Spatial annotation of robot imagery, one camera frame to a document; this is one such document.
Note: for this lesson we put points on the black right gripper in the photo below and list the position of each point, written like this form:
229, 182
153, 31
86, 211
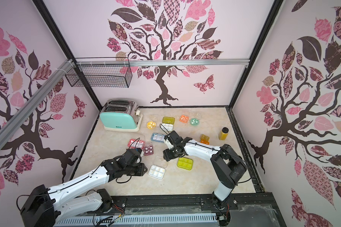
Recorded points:
171, 153

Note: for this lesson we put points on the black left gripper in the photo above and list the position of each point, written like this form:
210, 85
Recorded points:
142, 170

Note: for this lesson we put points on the magenta small pillbox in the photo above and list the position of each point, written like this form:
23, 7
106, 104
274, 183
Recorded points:
148, 149

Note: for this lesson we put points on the green lid white pillbox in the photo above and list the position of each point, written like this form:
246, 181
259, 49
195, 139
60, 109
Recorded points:
185, 163

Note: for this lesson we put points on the yellow small pillbox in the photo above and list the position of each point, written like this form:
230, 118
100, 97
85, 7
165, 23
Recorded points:
204, 137

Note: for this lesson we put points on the clear white pillbox front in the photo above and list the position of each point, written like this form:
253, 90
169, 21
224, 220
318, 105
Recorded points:
158, 168

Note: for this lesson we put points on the orange small pillbox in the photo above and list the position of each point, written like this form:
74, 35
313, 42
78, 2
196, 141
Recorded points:
204, 142

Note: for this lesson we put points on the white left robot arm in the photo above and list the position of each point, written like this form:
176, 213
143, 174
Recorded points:
46, 207

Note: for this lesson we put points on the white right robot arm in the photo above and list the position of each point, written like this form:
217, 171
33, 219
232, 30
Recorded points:
228, 166

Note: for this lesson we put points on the red rectangular pillbox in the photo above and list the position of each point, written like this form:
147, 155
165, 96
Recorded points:
136, 141

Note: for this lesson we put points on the olive lid pillbox back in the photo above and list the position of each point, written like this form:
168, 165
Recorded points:
167, 124

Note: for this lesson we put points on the blue rectangular pillbox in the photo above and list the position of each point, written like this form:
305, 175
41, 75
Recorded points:
157, 137

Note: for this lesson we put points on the green round pillbox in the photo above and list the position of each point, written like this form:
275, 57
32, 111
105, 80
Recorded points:
195, 118

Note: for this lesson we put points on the yellow round pillbox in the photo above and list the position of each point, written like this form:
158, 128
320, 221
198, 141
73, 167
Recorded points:
152, 122

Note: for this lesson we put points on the yellow bottle black cap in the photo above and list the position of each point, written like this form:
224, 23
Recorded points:
223, 133

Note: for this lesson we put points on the mint green toaster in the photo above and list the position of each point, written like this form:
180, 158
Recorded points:
121, 115

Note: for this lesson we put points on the white slotted cable duct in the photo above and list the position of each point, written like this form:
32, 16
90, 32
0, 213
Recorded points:
138, 220

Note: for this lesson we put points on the black wire basket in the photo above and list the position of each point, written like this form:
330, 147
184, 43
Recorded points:
102, 72

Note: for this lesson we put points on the aluminium rail back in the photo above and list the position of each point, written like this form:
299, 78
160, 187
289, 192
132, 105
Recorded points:
189, 62

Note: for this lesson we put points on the aluminium rail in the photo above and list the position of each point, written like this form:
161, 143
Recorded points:
189, 62
22, 114

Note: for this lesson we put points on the aluminium rail left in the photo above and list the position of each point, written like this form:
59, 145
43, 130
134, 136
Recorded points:
22, 114

